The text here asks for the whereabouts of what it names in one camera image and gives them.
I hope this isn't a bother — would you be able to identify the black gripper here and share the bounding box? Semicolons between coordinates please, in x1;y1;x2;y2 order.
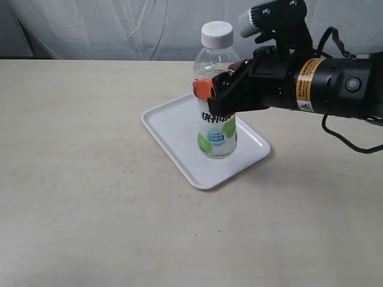
192;46;299;114

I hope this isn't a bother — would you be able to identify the clear plastic drink bottle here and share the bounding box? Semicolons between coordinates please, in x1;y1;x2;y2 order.
192;21;240;160

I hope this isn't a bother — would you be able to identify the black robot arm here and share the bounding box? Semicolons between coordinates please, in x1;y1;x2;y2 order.
193;46;382;120

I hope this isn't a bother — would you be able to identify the white rectangular tray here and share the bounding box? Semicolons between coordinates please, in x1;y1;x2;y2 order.
141;93;271;190

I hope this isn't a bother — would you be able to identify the white backdrop cloth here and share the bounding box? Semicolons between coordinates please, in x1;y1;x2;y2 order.
0;0;383;60

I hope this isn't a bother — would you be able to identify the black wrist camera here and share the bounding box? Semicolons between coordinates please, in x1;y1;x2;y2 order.
238;0;313;57

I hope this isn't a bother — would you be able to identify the black cable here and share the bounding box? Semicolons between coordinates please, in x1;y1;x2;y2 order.
315;26;383;154

